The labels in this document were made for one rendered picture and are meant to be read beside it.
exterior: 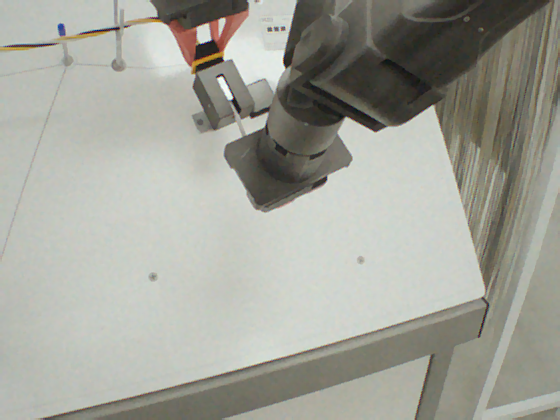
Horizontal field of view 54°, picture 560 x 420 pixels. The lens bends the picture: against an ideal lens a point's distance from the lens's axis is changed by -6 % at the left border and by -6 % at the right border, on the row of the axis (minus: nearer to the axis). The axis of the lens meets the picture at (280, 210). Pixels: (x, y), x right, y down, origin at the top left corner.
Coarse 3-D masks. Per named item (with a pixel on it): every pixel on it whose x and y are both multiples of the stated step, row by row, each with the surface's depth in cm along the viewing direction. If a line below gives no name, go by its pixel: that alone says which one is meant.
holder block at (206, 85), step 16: (224, 64) 59; (208, 80) 59; (224, 80) 60; (240, 80) 60; (208, 96) 58; (224, 96) 59; (240, 96) 59; (208, 112) 61; (224, 112) 58; (240, 112) 60
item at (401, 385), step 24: (360, 384) 78; (384, 384) 80; (408, 384) 83; (264, 408) 73; (288, 408) 75; (312, 408) 77; (336, 408) 79; (360, 408) 81; (384, 408) 84; (408, 408) 86
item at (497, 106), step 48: (528, 48) 99; (480, 96) 118; (528, 96) 99; (480, 144) 125; (528, 144) 103; (480, 192) 122; (528, 192) 107; (480, 240) 123; (528, 240) 110; (480, 384) 136
